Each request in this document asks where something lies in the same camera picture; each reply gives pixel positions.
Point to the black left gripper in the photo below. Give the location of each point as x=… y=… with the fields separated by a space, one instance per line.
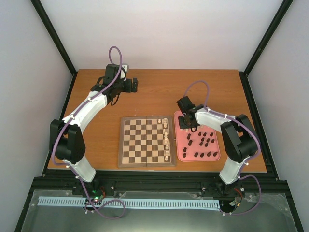
x=128 y=88

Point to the pink plastic tray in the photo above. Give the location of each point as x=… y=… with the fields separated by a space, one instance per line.
x=204 y=141

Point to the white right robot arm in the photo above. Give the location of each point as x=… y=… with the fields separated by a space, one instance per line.
x=240 y=140

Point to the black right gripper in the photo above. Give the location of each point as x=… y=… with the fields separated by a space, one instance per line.
x=182 y=125

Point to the black aluminium frame rail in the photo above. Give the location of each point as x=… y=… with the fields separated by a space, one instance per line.
x=112 y=181

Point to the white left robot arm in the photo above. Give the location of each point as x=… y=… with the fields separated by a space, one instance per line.
x=66 y=141

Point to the light blue cable duct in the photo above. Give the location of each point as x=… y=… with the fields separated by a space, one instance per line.
x=130 y=203

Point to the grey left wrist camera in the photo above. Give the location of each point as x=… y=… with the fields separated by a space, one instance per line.
x=124 y=71

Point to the right black frame post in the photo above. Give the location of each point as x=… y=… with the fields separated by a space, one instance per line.
x=276 y=20

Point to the black frame post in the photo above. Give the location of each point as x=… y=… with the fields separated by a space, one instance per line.
x=276 y=20
x=39 y=8

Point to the wooden chessboard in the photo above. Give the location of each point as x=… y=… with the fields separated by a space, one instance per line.
x=142 y=142

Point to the left black frame post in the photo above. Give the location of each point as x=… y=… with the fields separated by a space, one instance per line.
x=39 y=8

